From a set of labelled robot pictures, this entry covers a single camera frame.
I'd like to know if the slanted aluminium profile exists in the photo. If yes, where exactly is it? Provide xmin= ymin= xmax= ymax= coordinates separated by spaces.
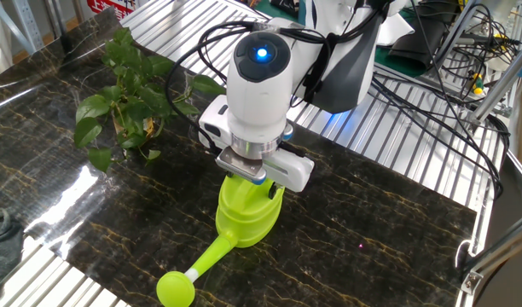
xmin=469 ymin=40 xmax=522 ymax=125

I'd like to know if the aluminium profile with bracket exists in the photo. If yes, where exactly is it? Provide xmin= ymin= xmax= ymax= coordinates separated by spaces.
xmin=459 ymin=219 xmax=522 ymax=296

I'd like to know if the grey perforated shelf upright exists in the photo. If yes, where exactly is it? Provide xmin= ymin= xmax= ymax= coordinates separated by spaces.
xmin=11 ymin=0 xmax=45 ymax=53

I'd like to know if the black cable bundle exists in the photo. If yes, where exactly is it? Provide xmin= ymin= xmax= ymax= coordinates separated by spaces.
xmin=352 ymin=0 xmax=513 ymax=200

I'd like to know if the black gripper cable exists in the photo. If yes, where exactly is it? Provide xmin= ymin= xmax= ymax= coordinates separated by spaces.
xmin=165 ymin=19 xmax=330 ymax=157

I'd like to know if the lime green watering can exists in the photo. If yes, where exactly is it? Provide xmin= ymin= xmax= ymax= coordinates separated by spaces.
xmin=155 ymin=172 xmax=287 ymax=307

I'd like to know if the green leafy potted plant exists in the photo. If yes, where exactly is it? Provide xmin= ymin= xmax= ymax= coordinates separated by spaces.
xmin=72 ymin=27 xmax=227 ymax=174

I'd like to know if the grey crumpled cloth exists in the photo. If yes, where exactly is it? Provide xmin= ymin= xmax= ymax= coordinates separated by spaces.
xmin=0 ymin=194 xmax=26 ymax=292

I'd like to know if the red white sign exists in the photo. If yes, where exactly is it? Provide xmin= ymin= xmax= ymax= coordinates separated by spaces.
xmin=86 ymin=0 xmax=137 ymax=20

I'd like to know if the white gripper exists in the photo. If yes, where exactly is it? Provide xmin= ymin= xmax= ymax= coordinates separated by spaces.
xmin=197 ymin=94 xmax=316 ymax=201

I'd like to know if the grey metal bar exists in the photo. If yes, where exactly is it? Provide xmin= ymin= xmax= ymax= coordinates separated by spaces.
xmin=431 ymin=0 xmax=479 ymax=73

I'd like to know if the black marble pattern mat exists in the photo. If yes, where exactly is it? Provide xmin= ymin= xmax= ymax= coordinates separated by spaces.
xmin=0 ymin=6 xmax=478 ymax=307

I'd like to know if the dark grey panel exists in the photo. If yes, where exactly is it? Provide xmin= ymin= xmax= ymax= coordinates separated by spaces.
xmin=473 ymin=148 xmax=522 ymax=307

